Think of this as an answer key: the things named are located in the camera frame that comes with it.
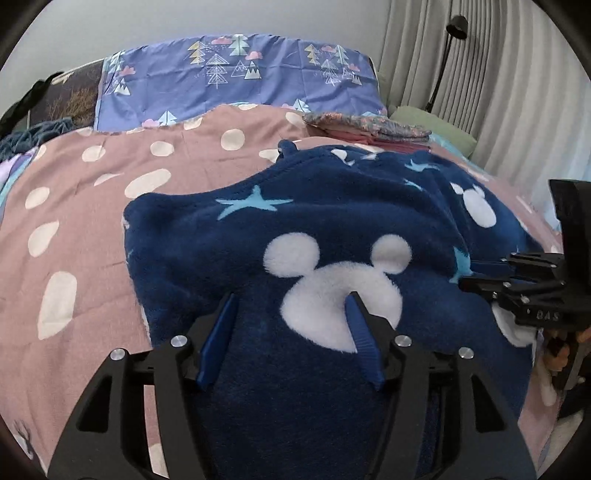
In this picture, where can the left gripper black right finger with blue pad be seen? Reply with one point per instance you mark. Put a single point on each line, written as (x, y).
(445, 419)

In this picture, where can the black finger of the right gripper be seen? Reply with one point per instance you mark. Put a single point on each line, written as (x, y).
(526, 277)

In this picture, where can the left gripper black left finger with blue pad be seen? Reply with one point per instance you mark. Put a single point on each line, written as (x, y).
(105, 436)

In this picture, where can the navy fleece mouse-print garment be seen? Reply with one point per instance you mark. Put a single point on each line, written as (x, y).
(291, 400)

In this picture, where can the folded floral clothes stack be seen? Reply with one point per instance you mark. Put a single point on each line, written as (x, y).
(372, 128)

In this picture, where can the person's right hand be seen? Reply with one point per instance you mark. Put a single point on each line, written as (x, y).
(555, 361)

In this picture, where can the pink polka-dot duvet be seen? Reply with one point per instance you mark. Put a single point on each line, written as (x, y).
(67, 297)

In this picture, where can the green pillow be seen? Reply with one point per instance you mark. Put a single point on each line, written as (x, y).
(459, 139)

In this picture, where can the grey pleated curtain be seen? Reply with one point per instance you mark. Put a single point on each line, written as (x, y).
(514, 84)

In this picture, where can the black floor lamp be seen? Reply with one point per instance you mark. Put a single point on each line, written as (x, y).
(457, 29)

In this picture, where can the dark teal crumpled cloth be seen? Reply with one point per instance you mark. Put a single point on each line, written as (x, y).
(23, 141)

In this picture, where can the dark tree-print pillow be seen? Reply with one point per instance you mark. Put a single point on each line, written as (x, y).
(74, 95)

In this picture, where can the purple tree-print pillow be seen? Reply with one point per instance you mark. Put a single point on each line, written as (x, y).
(165, 83)

